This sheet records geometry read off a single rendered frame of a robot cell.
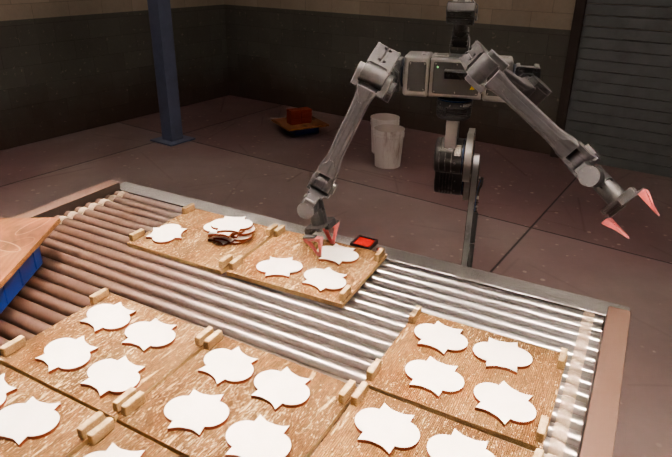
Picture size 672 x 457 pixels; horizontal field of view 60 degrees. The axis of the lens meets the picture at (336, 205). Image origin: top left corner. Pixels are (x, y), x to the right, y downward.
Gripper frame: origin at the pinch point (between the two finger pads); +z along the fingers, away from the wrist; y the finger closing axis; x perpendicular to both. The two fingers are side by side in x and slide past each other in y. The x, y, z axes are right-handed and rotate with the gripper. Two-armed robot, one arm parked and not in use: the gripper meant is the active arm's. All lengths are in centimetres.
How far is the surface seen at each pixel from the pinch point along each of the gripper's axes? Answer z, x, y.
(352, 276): 5.3, 14.1, 10.2
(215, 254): -6.6, -31.1, 19.1
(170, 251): -10, -45, 25
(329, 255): 1.6, 2.7, 3.0
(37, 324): -11, -50, 73
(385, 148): 53, -131, -330
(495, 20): -33, -48, -470
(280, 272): -1.0, -5.2, 20.3
